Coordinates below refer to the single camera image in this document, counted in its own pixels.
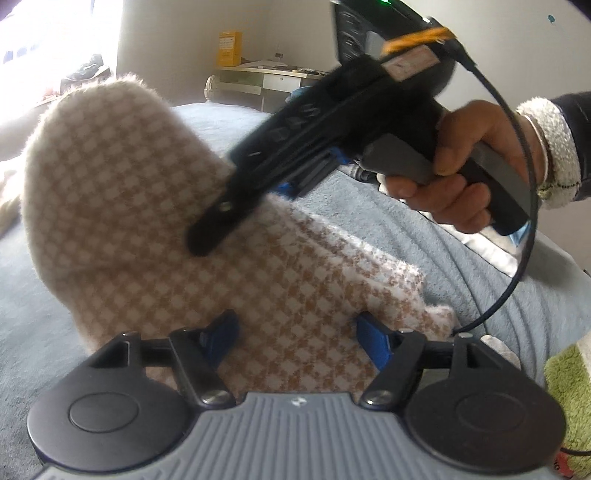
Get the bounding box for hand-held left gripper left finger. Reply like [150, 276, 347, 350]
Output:
[90, 309, 241, 409]

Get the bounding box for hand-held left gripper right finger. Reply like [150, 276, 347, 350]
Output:
[358, 311, 513, 409]

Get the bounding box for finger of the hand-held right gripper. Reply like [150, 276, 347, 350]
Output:
[185, 182, 278, 258]
[274, 148, 352, 200]

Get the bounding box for beige houndstooth wool coat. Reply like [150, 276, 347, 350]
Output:
[21, 74, 455, 402]

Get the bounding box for person's right forearm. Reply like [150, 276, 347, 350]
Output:
[515, 90, 591, 210]

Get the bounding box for person's right hand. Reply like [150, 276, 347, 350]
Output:
[383, 99, 540, 236]

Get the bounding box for white green desk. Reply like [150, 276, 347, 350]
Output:
[212, 65, 333, 114]

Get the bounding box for white fluffy garment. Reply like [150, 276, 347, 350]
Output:
[480, 335, 522, 370]

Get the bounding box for white folded garment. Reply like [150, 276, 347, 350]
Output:
[466, 231, 518, 278]

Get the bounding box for yellow box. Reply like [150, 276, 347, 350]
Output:
[216, 30, 243, 68]

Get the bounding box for black shoes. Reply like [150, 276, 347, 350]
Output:
[60, 53, 112, 88]

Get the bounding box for green fluffy garment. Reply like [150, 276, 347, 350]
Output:
[544, 344, 591, 480]

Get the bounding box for silver bracelet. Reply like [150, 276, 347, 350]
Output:
[519, 113, 552, 185]

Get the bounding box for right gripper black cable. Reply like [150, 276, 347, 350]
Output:
[450, 39, 543, 335]

